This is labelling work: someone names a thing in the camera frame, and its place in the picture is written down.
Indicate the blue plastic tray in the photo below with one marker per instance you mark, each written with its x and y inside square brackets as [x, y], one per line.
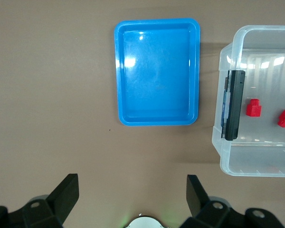
[156, 71]

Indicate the clear plastic storage box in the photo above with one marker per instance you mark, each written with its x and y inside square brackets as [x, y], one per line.
[259, 154]

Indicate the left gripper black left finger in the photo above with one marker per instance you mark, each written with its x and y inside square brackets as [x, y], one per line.
[64, 197]

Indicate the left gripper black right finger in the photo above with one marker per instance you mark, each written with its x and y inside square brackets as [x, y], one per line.
[197, 197]

